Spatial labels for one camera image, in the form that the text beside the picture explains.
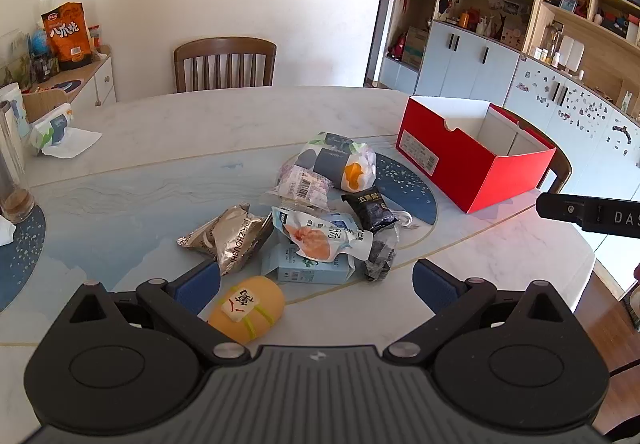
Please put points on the white and wood wall cabinet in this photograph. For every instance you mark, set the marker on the white and wood wall cabinet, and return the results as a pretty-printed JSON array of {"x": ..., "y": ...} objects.
[{"x": 475, "y": 59}]

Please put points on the dark blue speckled placemat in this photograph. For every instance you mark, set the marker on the dark blue speckled placemat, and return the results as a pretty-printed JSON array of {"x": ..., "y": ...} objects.
[
  {"x": 410, "y": 189},
  {"x": 20, "y": 264}
]

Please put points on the blue and white carton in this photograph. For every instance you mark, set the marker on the blue and white carton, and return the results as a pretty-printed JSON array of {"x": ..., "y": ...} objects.
[{"x": 310, "y": 274}]

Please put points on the white chicken breast packet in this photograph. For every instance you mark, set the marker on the white chicken breast packet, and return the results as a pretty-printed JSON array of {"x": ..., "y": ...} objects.
[{"x": 320, "y": 236}]

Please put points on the red bag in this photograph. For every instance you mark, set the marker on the red bag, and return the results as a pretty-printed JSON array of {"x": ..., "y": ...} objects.
[{"x": 397, "y": 48}]

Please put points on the round blue mat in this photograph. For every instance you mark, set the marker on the round blue mat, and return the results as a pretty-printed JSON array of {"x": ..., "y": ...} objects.
[{"x": 65, "y": 85}]

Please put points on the yellow bun toy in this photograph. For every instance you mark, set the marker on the yellow bun toy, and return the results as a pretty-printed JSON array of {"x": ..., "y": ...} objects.
[{"x": 260, "y": 299}]

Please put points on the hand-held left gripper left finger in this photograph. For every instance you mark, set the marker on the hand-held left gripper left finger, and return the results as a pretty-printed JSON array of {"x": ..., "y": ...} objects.
[{"x": 197, "y": 285}]

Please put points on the clear packet of dark seeds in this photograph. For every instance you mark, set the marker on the clear packet of dark seeds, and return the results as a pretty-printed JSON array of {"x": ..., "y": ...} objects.
[{"x": 380, "y": 256}]

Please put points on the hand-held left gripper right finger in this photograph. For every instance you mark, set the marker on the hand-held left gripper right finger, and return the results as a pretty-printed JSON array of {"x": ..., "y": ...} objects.
[{"x": 435, "y": 286}]

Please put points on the black snack packet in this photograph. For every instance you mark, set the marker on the black snack packet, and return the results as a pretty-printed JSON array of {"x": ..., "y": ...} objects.
[{"x": 370, "y": 211}]

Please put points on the silver foil snack packet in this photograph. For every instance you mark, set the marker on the silver foil snack packet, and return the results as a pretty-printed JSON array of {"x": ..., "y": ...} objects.
[{"x": 230, "y": 239}]

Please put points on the green and white tissue pack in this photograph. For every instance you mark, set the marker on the green and white tissue pack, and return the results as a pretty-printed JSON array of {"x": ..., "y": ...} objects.
[{"x": 50, "y": 126}]

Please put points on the tall glass jar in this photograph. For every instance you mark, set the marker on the tall glass jar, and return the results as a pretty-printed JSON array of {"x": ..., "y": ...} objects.
[{"x": 15, "y": 174}]

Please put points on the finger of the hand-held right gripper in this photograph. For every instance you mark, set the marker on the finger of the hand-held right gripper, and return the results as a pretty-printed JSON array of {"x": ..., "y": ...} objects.
[{"x": 560, "y": 208}]

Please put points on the brown cardboard box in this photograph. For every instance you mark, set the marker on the brown cardboard box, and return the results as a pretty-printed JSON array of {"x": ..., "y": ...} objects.
[{"x": 415, "y": 49}]

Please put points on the small blue globe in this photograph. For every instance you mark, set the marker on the small blue globe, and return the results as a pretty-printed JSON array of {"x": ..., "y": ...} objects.
[{"x": 39, "y": 41}]

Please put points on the white low sideboard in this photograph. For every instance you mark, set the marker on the white low sideboard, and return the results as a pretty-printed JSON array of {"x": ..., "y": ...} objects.
[{"x": 100, "y": 84}]

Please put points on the light wooden box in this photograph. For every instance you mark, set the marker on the light wooden box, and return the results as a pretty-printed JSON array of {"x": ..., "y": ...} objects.
[{"x": 42, "y": 101}]

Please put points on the white marble desktop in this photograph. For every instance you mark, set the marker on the white marble desktop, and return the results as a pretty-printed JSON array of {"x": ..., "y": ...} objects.
[{"x": 150, "y": 164}]

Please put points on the crumpled white napkin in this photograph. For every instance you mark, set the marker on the crumpled white napkin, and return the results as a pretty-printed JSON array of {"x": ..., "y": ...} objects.
[{"x": 6, "y": 231}]

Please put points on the pink printed snack packet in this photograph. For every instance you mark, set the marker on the pink printed snack packet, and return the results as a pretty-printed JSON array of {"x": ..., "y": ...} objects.
[{"x": 300, "y": 186}]

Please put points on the brown wooden chair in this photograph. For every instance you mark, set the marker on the brown wooden chair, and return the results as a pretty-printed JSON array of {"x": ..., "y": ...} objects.
[
  {"x": 562, "y": 164},
  {"x": 225, "y": 46}
]

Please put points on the orange snack bag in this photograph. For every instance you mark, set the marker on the orange snack bag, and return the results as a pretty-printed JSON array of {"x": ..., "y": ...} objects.
[{"x": 67, "y": 34}]

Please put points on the red cardboard box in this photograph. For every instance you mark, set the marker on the red cardboard box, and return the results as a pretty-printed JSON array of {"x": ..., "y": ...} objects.
[{"x": 450, "y": 164}]

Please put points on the white mug blue print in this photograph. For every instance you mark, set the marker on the white mug blue print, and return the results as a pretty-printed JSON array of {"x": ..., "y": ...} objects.
[{"x": 10, "y": 91}]

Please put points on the white tissue pack grey label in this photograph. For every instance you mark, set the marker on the white tissue pack grey label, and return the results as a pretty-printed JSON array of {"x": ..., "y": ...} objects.
[{"x": 335, "y": 161}]

